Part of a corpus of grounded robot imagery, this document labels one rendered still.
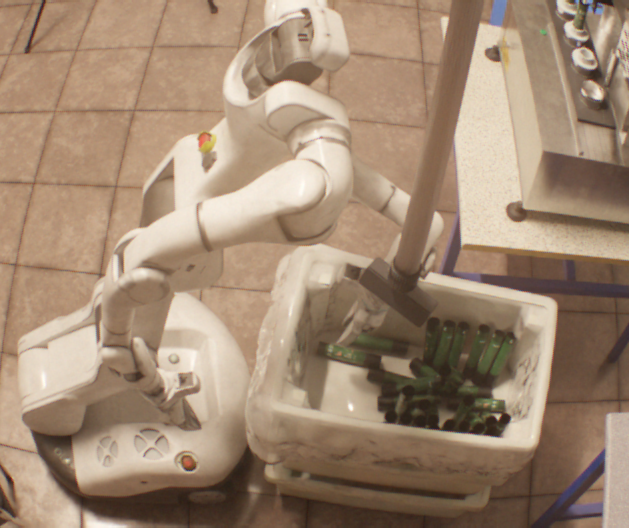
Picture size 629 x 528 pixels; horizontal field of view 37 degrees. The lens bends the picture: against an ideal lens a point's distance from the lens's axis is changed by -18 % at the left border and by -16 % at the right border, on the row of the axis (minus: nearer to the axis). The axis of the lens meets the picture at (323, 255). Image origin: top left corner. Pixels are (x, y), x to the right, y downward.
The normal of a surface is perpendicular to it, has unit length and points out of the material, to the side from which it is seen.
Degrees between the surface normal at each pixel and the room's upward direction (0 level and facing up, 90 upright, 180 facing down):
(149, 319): 90
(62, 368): 32
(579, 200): 90
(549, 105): 0
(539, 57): 0
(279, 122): 90
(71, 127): 0
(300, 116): 90
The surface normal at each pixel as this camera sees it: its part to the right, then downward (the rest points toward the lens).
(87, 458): -0.54, -0.39
